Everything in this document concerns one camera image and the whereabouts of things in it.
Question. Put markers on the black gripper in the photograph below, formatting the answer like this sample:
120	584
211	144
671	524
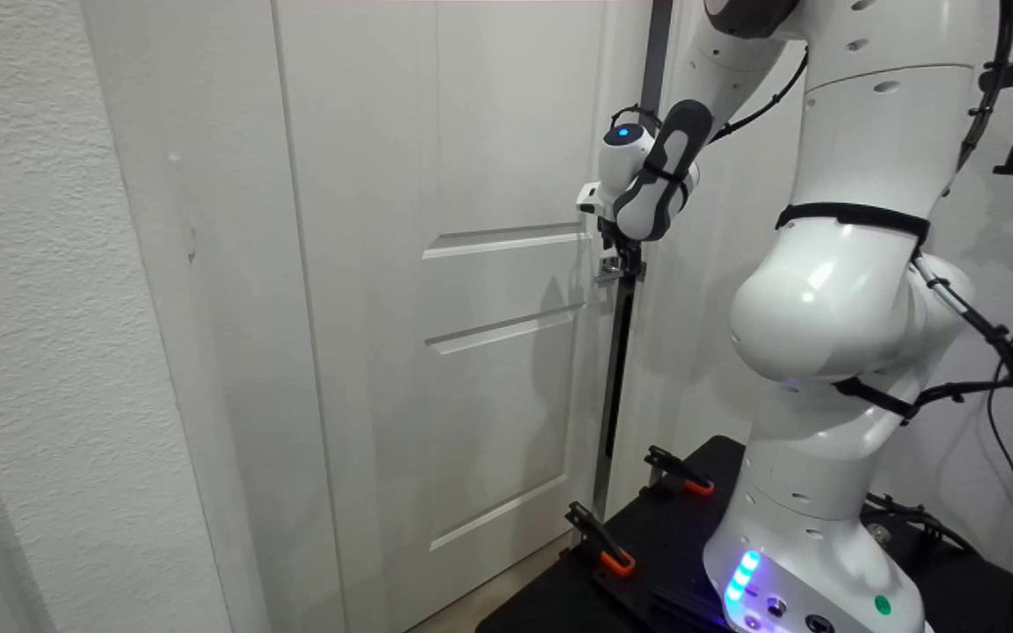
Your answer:
619	241

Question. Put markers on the white panelled door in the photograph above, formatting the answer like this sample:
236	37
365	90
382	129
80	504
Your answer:
471	354

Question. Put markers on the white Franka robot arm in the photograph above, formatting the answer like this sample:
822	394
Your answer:
860	293

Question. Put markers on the black clamp orange tip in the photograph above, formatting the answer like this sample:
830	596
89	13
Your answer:
599	538
677	469

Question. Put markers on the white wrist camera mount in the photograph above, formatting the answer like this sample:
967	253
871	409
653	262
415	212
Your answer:
590	199

